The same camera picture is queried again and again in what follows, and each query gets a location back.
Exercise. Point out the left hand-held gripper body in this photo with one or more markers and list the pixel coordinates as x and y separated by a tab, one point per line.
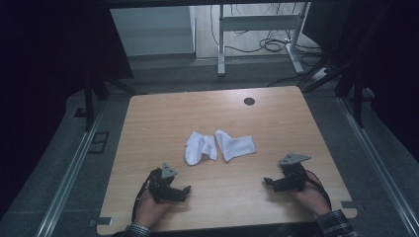
161	187

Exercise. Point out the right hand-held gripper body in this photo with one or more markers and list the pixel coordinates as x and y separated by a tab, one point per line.
293	174

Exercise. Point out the white sock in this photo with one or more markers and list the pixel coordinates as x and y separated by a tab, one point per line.
194	148
235	146

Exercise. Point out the person's left hand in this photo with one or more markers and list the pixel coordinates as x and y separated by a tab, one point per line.
148	210

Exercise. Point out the black round table grommet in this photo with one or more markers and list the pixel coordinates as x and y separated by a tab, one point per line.
249	101

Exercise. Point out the black metal stand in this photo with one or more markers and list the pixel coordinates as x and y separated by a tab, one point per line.
358	98
89	105

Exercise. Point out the white power strip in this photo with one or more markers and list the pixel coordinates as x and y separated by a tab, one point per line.
320	74

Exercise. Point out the white partition panel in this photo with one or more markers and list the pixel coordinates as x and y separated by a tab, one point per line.
151	31

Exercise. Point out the grey metal floor rail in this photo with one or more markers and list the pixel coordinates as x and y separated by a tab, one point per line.
375	158
69	177

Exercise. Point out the white metal desk frame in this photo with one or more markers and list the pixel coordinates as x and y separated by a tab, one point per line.
260	23

